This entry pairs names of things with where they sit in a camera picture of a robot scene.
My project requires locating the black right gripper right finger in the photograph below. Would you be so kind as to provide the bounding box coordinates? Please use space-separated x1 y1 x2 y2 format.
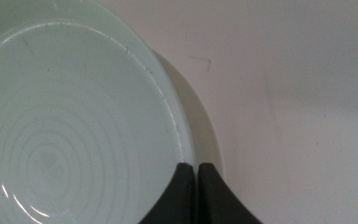
197 162 264 224

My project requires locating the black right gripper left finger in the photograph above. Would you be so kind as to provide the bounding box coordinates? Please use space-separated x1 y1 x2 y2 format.
138 162 195 224

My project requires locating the white shallow bowl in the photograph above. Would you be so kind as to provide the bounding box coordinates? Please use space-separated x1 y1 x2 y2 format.
152 49 227 183

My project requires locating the pale green shallow bowl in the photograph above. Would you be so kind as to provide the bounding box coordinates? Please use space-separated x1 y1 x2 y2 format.
0 0 195 224

